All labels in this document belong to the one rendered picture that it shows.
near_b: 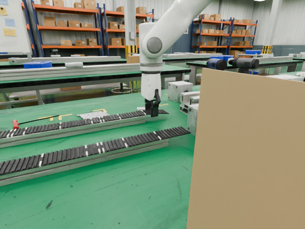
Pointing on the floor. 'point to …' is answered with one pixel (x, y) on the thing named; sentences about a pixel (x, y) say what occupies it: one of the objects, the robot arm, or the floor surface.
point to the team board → (15, 37)
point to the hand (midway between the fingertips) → (151, 110)
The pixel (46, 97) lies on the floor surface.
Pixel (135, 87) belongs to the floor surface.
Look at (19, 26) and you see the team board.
